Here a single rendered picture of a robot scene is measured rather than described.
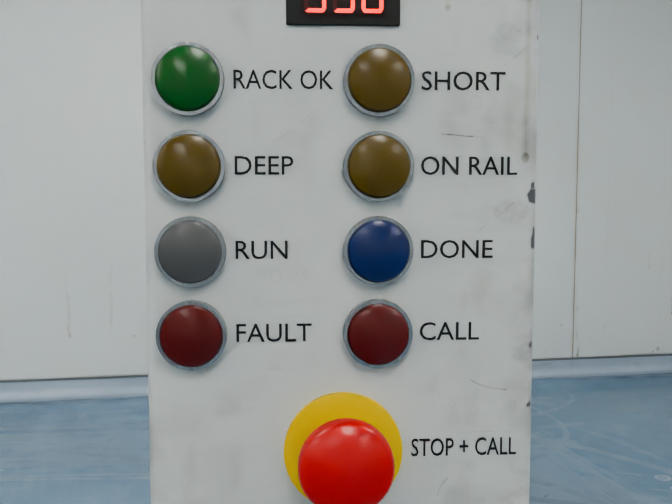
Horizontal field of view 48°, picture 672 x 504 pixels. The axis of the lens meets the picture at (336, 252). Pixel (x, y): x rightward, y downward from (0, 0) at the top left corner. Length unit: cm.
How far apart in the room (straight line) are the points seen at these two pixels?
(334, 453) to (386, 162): 12
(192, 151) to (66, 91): 380
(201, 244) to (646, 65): 454
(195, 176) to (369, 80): 8
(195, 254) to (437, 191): 11
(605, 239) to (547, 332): 64
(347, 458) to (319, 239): 9
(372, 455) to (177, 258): 11
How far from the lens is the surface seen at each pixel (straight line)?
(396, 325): 32
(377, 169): 32
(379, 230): 32
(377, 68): 32
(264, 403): 34
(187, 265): 32
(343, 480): 32
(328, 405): 33
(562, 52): 456
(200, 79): 32
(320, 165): 32
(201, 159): 32
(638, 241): 475
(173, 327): 33
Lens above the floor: 106
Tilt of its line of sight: 5 degrees down
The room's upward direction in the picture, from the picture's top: straight up
